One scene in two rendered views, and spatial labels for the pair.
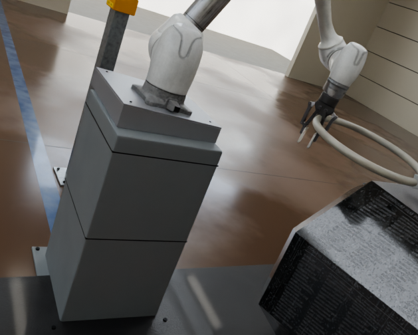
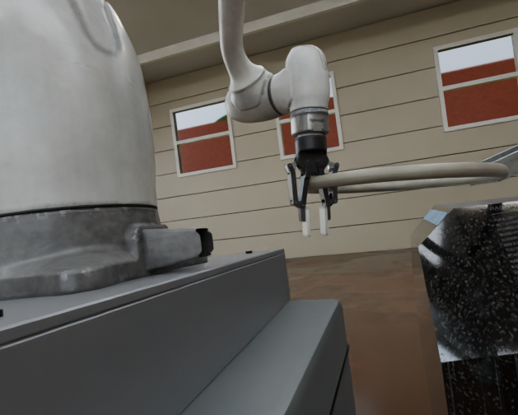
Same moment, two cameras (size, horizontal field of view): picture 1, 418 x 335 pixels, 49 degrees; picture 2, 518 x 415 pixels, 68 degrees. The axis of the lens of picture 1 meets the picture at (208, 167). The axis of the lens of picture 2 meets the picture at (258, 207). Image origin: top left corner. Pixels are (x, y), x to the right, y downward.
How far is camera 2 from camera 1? 134 cm
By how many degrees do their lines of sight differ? 43
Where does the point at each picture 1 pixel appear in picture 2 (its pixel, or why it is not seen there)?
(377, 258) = not seen: outside the picture
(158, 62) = (7, 99)
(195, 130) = (262, 290)
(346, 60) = (312, 67)
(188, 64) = (133, 77)
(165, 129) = (217, 347)
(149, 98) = (59, 264)
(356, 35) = not seen: hidden behind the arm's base
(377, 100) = not seen: hidden behind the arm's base
